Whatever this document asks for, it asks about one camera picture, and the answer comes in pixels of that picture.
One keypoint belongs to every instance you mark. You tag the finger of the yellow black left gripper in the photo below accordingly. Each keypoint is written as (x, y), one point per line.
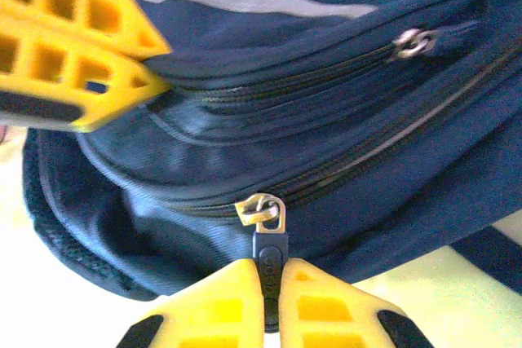
(61, 79)
(81, 1)

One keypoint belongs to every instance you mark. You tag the navy blue backpack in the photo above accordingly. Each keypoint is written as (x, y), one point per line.
(326, 140)

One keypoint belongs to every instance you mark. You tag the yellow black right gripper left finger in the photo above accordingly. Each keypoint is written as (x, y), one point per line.
(220, 315)

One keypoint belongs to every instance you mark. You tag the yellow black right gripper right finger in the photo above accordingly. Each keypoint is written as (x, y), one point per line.
(322, 315)

